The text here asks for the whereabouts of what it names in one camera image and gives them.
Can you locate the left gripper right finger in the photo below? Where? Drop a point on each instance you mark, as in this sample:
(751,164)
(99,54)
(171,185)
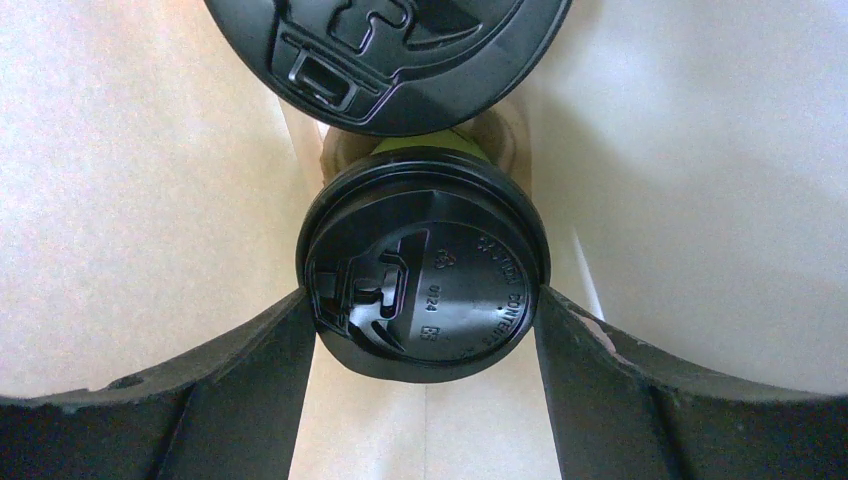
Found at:
(621,408)

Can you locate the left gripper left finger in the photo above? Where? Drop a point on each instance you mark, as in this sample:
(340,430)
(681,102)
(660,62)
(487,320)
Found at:
(227,409)

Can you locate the black plastic cup lid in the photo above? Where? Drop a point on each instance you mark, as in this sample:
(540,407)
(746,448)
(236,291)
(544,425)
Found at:
(422,265)

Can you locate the brown paper bag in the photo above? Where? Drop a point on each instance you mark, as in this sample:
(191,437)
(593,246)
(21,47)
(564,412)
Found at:
(689,161)

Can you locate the green paper coffee cup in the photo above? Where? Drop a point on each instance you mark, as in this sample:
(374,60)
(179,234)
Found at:
(450,139)

